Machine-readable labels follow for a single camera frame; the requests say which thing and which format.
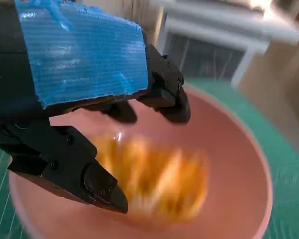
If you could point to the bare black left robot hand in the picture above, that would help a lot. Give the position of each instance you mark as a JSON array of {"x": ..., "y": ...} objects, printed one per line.
[{"x": 77, "y": 62}]

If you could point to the long braided toy bread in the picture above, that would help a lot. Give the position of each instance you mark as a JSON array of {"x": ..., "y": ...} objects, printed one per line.
[{"x": 164, "y": 179}]

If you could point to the pink bowl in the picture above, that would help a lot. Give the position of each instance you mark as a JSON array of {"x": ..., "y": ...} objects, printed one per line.
[{"x": 226, "y": 154}]

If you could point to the large white grille cabinet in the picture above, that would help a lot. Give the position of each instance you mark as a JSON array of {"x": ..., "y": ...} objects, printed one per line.
[{"x": 214, "y": 25}]

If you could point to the green cutting mat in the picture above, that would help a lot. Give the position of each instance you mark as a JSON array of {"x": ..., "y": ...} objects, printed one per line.
[{"x": 289, "y": 161}]

